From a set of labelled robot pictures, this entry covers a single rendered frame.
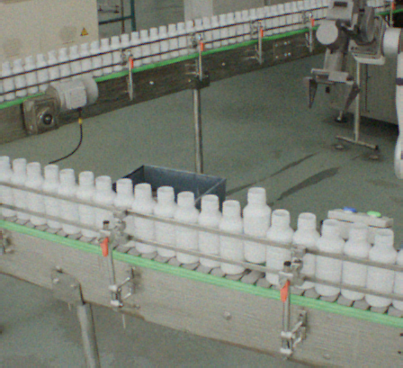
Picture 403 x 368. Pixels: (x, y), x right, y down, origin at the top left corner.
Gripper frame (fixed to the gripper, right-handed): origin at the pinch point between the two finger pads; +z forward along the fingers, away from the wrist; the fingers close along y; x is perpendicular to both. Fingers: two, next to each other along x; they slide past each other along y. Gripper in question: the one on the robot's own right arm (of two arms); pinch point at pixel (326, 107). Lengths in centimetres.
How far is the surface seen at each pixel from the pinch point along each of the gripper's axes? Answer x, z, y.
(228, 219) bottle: -31.8, 32.0, -6.0
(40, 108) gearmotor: 57, 7, -147
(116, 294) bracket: -30, 56, -32
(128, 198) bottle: -31, 32, -33
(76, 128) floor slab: 287, 0, -315
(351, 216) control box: -17.0, 26.1, 16.9
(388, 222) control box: -14.3, 25.9, 25.1
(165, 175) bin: 30, 25, -62
